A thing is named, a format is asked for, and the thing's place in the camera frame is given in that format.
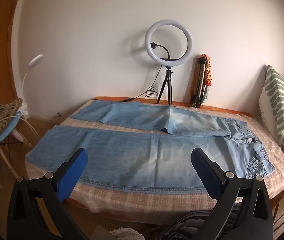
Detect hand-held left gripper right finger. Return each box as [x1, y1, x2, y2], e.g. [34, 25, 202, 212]
[191, 147, 274, 240]

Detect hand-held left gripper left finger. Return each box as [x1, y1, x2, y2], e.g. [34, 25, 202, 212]
[6, 148, 90, 240]

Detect light blue denim pants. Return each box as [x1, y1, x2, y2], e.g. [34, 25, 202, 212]
[26, 100, 276, 195]

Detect dark striped cloth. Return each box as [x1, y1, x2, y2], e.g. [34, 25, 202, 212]
[154, 205, 242, 240]

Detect beige checked blanket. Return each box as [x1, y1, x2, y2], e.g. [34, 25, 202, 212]
[24, 97, 284, 218]

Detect green and white striped pillow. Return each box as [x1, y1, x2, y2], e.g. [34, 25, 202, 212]
[258, 64, 284, 155]

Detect white knit cloth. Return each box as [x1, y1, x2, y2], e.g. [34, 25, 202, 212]
[109, 227, 145, 240]

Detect light blue chair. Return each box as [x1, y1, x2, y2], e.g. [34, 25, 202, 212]
[0, 86, 36, 188]

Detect folded silver tripod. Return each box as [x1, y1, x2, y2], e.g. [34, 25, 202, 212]
[189, 56, 207, 108]

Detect small black tripod stand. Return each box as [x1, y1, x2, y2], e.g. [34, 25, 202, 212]
[156, 66, 175, 105]

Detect white clip lamp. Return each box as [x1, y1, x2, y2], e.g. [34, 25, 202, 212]
[19, 54, 44, 115]

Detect white lamp cable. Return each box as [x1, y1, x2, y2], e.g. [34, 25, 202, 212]
[0, 110, 25, 133]

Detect black ring light cable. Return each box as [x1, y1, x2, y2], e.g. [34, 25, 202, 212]
[122, 66, 163, 103]

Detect white ring light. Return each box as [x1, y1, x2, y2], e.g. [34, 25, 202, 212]
[144, 19, 193, 68]

